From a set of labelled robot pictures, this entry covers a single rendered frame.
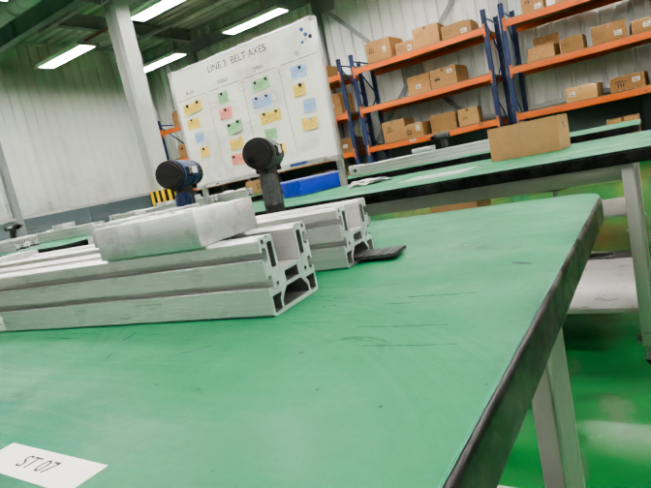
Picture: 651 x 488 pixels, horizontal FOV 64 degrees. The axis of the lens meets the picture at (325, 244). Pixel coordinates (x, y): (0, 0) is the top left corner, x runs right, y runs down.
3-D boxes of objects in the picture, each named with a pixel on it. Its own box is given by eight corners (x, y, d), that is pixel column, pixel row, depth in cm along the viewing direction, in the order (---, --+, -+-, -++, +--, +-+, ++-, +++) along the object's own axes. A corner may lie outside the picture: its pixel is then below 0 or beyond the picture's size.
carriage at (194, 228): (108, 283, 64) (92, 229, 63) (170, 260, 73) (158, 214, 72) (207, 271, 56) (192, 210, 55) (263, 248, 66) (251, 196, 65)
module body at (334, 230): (6, 303, 108) (-6, 264, 107) (49, 289, 117) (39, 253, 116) (348, 268, 71) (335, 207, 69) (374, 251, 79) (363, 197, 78)
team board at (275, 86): (205, 300, 450) (148, 73, 421) (243, 284, 491) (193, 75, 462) (354, 293, 367) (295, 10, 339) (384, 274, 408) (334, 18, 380)
